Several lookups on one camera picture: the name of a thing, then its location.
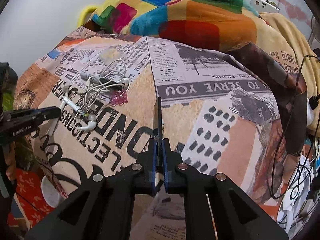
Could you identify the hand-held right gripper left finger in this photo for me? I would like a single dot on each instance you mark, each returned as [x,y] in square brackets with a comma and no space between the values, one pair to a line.
[153,160]

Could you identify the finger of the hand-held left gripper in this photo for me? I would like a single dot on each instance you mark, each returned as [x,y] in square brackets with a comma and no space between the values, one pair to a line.
[48,112]

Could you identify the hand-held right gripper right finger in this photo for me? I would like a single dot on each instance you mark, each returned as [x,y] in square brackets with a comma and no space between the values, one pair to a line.
[165,165]

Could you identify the white earphones tangle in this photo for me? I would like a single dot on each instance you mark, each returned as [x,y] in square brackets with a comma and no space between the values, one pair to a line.
[91,124]

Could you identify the black and white pen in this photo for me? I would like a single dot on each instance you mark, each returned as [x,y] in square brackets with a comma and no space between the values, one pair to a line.
[110,83]

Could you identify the pink plastic hair clip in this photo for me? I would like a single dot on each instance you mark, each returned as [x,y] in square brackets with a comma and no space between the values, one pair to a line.
[118,98]

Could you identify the white plastic bowl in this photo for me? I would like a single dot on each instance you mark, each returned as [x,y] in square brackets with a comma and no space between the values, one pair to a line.
[50,192]

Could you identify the clear plastic wrapper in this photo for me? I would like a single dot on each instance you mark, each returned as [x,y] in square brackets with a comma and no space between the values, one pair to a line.
[110,52]

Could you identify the person's left hand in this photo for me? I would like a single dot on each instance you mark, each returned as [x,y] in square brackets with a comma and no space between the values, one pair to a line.
[11,167]

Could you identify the green leaf print bag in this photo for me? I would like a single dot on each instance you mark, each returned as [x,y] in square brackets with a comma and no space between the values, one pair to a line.
[7,85]

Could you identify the red floral paper bag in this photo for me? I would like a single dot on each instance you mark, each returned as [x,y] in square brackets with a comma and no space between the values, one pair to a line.
[27,195]

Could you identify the newspaper print bed sheet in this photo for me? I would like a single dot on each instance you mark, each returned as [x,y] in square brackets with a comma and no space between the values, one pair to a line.
[225,120]

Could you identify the yellow foam tube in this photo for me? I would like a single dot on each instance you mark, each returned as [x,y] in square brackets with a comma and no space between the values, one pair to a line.
[86,11]

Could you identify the colourful patchwork blanket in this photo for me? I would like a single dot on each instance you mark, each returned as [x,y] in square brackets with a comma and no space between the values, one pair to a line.
[200,17]

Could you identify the white appliance box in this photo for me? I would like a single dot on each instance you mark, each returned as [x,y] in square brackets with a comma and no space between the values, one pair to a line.
[265,2]

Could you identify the standing fan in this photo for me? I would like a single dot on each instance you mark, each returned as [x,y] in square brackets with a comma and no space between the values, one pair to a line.
[316,30]

